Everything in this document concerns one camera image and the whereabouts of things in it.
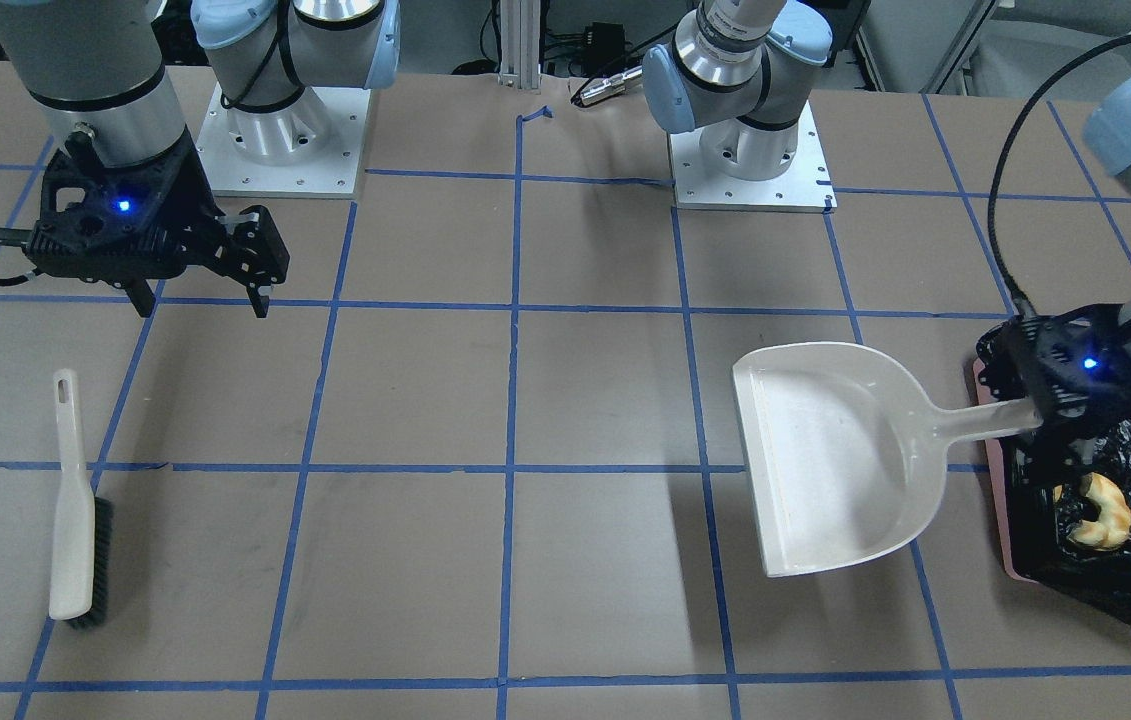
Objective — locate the beige plastic dustpan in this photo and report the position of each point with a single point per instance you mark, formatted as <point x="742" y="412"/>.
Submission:
<point x="847" y="453"/>

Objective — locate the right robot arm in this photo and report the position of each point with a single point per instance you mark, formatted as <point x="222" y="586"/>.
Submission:
<point x="98" y="65"/>

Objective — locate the black power adapter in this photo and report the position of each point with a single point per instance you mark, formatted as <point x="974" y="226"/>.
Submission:
<point x="601" y="42"/>

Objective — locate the aluminium frame post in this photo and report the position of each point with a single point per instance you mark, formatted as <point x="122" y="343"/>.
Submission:
<point x="520" y="30"/>

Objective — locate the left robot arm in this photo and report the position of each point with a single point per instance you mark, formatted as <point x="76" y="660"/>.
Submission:
<point x="739" y="74"/>

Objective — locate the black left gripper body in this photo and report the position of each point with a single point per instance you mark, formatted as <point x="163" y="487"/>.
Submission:
<point x="1111" y="390"/>

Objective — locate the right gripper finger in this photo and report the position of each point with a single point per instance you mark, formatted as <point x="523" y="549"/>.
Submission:
<point x="140" y="293"/>
<point x="260" y="299"/>

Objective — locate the pink bin with black bag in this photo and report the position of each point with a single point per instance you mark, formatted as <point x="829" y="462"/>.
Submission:
<point x="1032" y="530"/>

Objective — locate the silver connector plug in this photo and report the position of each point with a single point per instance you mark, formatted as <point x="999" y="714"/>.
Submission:
<point x="602" y="89"/>

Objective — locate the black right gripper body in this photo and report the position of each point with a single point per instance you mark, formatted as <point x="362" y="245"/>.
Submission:
<point x="197" y="196"/>

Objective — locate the pale melon slice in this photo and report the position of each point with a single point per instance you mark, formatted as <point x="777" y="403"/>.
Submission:
<point x="1112" y="528"/>

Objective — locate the beige hand brush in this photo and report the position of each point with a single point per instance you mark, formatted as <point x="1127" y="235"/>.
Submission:
<point x="82" y="529"/>

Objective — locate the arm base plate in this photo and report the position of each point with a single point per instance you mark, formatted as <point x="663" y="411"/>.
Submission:
<point x="312" y="150"/>
<point x="775" y="180"/>

